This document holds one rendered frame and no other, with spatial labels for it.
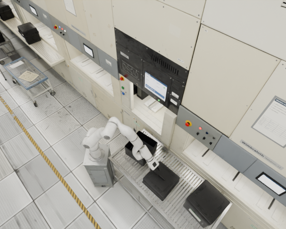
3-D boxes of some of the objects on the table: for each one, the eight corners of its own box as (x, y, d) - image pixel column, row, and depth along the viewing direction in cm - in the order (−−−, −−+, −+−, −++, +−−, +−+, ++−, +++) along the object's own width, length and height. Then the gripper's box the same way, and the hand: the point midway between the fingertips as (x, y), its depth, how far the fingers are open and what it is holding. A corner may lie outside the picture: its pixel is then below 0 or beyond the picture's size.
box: (181, 205, 204) (186, 198, 185) (199, 187, 216) (206, 178, 196) (204, 229, 191) (211, 225, 171) (221, 209, 203) (230, 202, 183)
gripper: (153, 152, 211) (161, 166, 215) (141, 163, 203) (150, 176, 208) (157, 153, 204) (165, 167, 209) (145, 165, 197) (155, 178, 201)
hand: (157, 170), depth 208 cm, fingers open, 4 cm apart
